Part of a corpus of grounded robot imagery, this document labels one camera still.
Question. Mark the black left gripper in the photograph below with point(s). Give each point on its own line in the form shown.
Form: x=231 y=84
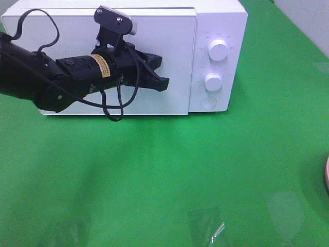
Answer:
x=122 y=57

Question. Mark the white microwave knob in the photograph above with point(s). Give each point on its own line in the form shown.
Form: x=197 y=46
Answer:
x=218 y=49
x=213 y=82

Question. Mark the round white door button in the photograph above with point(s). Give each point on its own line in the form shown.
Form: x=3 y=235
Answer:
x=208 y=102

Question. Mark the pink round plate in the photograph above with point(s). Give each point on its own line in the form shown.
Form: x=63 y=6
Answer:
x=326 y=169

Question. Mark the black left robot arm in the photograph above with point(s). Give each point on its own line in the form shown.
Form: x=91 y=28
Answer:
x=54 y=85

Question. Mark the white microwave oven body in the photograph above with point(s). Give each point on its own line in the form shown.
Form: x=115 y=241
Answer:
x=214 y=19

